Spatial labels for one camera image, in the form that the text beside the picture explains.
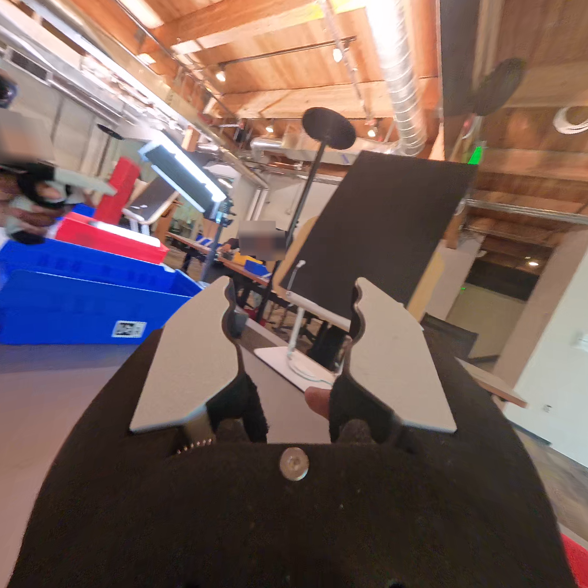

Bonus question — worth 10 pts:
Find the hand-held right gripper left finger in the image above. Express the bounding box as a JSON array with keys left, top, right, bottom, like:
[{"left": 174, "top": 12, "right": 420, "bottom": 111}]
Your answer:
[{"left": 130, "top": 276, "right": 244, "bottom": 443}]

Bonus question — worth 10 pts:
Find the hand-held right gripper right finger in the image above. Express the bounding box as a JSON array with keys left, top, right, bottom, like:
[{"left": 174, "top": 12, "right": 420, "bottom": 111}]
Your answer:
[{"left": 337, "top": 277, "right": 458, "bottom": 444}]

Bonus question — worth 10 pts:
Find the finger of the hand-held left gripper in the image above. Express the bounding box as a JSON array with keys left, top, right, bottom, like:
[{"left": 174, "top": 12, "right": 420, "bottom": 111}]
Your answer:
[{"left": 51, "top": 167, "right": 118, "bottom": 197}]

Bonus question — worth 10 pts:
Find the red plastic bin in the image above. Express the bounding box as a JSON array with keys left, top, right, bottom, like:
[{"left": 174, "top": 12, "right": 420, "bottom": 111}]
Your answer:
[{"left": 55, "top": 216, "right": 170, "bottom": 266}]

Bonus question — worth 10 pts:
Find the blue plastic bin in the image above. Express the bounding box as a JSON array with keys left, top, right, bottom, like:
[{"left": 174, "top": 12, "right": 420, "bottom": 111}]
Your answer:
[{"left": 0, "top": 239, "right": 204, "bottom": 346}]

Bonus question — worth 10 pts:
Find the person's right hand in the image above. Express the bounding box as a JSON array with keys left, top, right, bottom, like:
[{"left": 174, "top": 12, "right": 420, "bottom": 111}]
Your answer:
[{"left": 305, "top": 386, "right": 332, "bottom": 420}]

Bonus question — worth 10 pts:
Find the small red storage bin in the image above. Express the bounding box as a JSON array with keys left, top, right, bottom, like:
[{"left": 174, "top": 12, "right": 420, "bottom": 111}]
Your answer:
[{"left": 94, "top": 156, "right": 141, "bottom": 226}]

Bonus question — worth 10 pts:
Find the slanted black panel board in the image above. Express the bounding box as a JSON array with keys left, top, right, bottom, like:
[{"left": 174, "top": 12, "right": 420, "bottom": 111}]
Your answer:
[{"left": 124, "top": 177, "right": 181, "bottom": 227}]

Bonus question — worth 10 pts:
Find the LED light panel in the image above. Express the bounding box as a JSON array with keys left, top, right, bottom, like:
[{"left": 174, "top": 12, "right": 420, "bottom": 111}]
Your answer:
[{"left": 139, "top": 130, "right": 229, "bottom": 217}]

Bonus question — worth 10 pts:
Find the wood edged office table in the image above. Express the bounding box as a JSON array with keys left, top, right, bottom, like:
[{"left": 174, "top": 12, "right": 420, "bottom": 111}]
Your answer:
[{"left": 455, "top": 356, "right": 528, "bottom": 409}]

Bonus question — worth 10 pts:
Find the black light stand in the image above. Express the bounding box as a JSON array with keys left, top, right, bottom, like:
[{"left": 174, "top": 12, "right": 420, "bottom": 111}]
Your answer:
[{"left": 200, "top": 202, "right": 236, "bottom": 282}]

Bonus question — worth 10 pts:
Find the black dome speaker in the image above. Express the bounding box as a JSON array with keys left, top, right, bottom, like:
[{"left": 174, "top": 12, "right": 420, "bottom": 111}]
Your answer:
[{"left": 473, "top": 57, "right": 527, "bottom": 116}]

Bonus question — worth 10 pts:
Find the silver ceiling duct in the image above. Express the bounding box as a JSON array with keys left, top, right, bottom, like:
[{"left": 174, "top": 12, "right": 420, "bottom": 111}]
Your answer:
[
  {"left": 0, "top": 28, "right": 270, "bottom": 190},
  {"left": 365, "top": 0, "right": 428, "bottom": 158}
]

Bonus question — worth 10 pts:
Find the white coiled cable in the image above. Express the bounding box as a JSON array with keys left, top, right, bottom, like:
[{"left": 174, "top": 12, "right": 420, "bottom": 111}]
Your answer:
[{"left": 553, "top": 107, "right": 588, "bottom": 135}]

